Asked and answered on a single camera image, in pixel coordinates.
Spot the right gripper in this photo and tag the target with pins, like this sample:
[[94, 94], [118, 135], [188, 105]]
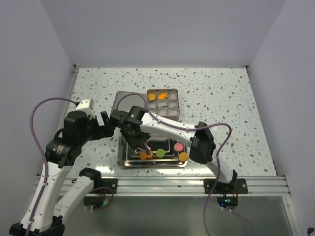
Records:
[[133, 142]]

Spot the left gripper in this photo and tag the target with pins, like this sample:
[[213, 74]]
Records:
[[107, 130]]

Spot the silver tin lid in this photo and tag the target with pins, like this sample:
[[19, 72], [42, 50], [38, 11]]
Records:
[[129, 104]]

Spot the orange round biscuit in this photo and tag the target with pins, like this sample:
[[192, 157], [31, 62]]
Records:
[[143, 156], [183, 157], [151, 97]]

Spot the orange fish cookie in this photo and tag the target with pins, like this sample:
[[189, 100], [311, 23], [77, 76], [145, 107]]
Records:
[[163, 96]]

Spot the metal tongs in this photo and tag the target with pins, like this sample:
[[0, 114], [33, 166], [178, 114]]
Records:
[[143, 147]]

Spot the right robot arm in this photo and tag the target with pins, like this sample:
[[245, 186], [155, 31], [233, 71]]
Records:
[[138, 124]]

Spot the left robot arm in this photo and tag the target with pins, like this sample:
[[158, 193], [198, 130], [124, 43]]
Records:
[[48, 213]]

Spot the orange round biscuit bottom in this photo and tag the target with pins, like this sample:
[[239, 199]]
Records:
[[143, 156]]

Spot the orange flower cookie bottom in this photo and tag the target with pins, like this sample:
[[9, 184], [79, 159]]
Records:
[[150, 156]]

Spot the green round cookie centre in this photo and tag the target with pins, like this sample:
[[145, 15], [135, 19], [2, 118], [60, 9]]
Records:
[[160, 153]]

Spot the steel serving tray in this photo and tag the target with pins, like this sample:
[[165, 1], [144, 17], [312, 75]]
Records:
[[165, 154]]

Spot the pink round cookie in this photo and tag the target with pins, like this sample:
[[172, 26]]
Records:
[[178, 147]]

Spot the cookie tin with paper cups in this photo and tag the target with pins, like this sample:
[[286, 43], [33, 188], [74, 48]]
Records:
[[168, 108]]

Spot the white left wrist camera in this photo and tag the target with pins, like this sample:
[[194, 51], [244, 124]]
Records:
[[87, 103]]

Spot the left black mounting bracket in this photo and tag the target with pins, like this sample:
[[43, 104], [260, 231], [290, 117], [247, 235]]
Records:
[[111, 185]]

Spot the aluminium front rail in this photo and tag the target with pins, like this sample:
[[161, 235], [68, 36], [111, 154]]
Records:
[[199, 187]]

